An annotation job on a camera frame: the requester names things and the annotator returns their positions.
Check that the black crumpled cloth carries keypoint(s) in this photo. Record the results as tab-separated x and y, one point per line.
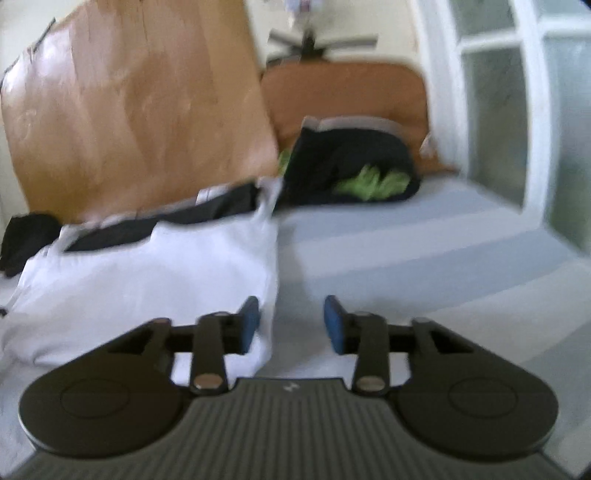
27	240

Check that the black and green garment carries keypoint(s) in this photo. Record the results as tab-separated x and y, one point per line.
341	157

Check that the white framed glass door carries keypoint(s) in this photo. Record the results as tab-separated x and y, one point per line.
531	115

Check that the white shirt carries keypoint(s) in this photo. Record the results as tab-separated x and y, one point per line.
152	286

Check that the wood pattern board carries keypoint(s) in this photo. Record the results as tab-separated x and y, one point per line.
138	101

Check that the brown cushion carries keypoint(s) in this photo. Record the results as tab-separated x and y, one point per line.
341	87

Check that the black shirt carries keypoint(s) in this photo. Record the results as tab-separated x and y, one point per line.
161	217

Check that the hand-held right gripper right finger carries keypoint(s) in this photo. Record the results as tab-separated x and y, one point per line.
334	325

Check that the black cross-shaped stand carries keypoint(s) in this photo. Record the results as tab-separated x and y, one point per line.
311	44

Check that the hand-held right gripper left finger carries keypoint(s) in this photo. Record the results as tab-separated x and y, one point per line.
250	325

